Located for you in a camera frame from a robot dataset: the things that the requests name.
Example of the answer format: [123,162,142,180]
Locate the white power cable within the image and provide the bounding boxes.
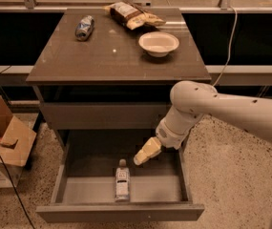
[212,5,239,88]

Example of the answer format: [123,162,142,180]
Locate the open grey middle drawer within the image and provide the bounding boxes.
[37,129,204,223]

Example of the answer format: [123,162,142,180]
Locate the grey drawer cabinet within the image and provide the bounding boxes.
[25,7,212,164]

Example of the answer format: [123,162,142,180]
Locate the brown yellow chip bag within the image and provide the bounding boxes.
[104,1,165,31]

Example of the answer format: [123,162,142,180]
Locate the crushed silver soda can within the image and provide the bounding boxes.
[74,15,94,41]

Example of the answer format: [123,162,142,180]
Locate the brown cardboard box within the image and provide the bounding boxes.
[0,96,36,188]

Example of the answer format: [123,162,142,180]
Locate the closed grey top drawer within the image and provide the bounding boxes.
[40,103,170,130]

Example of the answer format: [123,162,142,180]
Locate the white paper bowl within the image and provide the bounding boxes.
[138,31,179,57]

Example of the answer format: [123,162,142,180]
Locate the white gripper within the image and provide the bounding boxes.
[134,118,190,166]

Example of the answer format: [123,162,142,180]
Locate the clear plastic water bottle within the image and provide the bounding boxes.
[115,159,130,201]

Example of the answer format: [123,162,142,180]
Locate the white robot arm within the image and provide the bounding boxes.
[134,81,272,165]

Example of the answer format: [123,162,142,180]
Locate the black cable on floor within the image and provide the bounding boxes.
[0,124,36,229]

